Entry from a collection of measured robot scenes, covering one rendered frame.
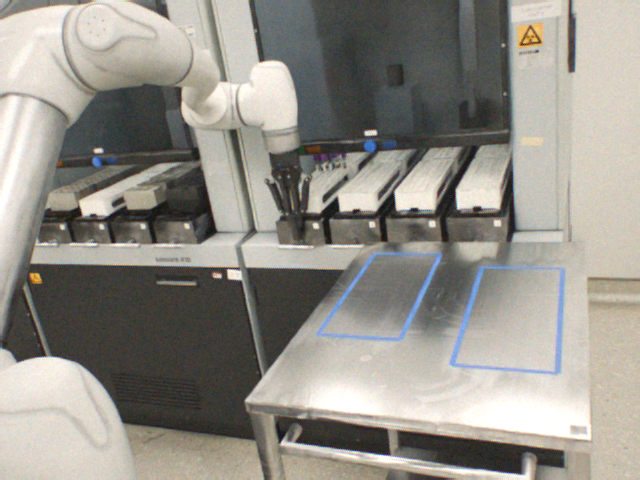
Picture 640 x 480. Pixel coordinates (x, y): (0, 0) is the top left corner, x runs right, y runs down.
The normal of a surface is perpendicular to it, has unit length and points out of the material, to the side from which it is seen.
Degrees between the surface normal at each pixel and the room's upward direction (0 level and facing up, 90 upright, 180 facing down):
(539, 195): 90
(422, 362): 0
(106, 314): 90
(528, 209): 90
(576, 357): 0
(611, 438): 0
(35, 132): 69
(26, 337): 90
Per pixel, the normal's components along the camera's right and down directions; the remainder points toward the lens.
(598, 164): -0.36, 0.38
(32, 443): 0.27, -0.07
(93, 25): -0.16, 0.04
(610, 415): -0.15, -0.93
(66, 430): 0.66, -0.18
